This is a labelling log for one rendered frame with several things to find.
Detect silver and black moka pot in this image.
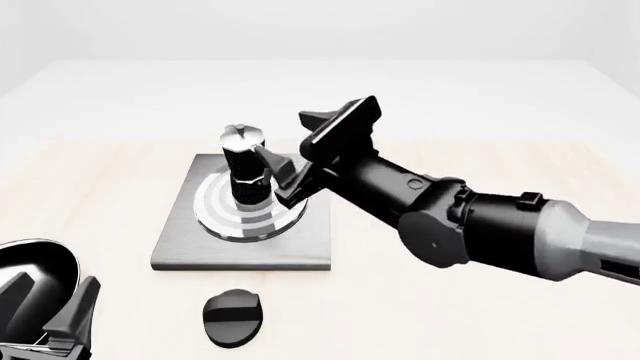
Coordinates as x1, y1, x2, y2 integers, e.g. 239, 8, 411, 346
219, 123, 282, 211

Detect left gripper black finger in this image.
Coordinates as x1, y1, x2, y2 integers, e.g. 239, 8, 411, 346
41, 275, 102, 352
0, 270, 34, 322

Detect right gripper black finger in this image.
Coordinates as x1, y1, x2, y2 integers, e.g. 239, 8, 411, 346
297, 108, 346, 132
263, 146, 303, 191

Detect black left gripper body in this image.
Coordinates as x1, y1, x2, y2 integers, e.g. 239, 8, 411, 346
0, 331, 94, 360

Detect round black stove knob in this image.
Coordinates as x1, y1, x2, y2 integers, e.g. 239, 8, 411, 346
202, 288, 265, 349

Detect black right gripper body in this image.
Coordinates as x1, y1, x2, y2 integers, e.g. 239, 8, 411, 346
273, 130, 347, 210

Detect flat black stove plate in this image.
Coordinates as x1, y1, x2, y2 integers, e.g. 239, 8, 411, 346
150, 152, 334, 273

